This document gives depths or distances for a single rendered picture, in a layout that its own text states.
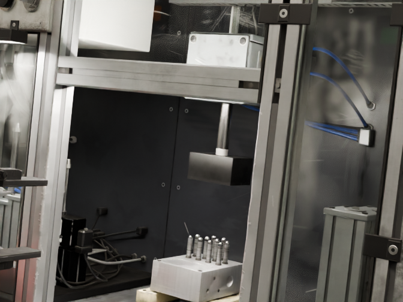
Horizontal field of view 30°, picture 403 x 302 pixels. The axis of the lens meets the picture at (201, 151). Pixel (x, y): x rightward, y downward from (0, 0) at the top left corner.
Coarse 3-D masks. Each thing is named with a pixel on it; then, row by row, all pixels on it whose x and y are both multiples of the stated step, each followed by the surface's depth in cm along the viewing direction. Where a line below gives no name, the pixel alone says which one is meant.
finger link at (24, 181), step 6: (0, 180) 85; (6, 180) 85; (12, 180) 86; (18, 180) 87; (24, 180) 87; (30, 180) 88; (36, 180) 89; (42, 180) 90; (0, 186) 85; (6, 186) 85; (12, 186) 86; (18, 186) 87
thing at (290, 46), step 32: (288, 0) 95; (288, 32) 94; (288, 64) 94; (288, 96) 94; (32, 128) 119; (64, 128) 120; (32, 160) 119; (64, 160) 121; (256, 160) 96; (256, 192) 96; (256, 224) 96; (32, 288) 119
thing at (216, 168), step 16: (224, 112) 123; (224, 128) 123; (224, 144) 123; (192, 160) 124; (208, 160) 122; (224, 160) 120; (240, 160) 121; (192, 176) 124; (208, 176) 122; (224, 176) 120; (240, 176) 122
